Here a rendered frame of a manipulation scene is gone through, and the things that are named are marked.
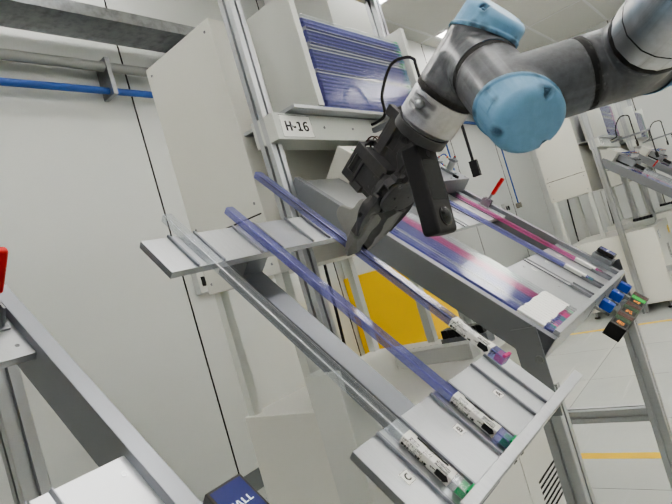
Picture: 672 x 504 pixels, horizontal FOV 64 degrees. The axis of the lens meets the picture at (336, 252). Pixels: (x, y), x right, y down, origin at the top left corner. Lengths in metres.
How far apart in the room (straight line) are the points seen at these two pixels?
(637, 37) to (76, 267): 2.37
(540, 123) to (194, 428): 2.47
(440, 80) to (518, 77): 0.12
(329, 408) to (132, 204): 2.22
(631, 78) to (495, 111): 0.13
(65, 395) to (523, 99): 0.56
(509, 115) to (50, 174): 2.37
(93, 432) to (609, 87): 0.62
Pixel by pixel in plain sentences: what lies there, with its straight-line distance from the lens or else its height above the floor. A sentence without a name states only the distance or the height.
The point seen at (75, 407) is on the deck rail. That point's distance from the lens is 0.66.
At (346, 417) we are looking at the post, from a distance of 0.73.
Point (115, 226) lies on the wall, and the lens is 2.76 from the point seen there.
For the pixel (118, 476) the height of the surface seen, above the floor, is 0.84.
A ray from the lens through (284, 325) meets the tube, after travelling 0.63.
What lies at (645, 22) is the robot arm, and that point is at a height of 1.09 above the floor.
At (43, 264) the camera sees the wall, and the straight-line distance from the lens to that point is 2.58.
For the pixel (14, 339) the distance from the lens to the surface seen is 0.73.
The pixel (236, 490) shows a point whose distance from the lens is 0.52.
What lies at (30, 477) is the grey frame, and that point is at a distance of 0.95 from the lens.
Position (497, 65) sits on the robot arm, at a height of 1.11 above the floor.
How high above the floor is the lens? 0.96
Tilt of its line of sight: 2 degrees up
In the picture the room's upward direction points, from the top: 16 degrees counter-clockwise
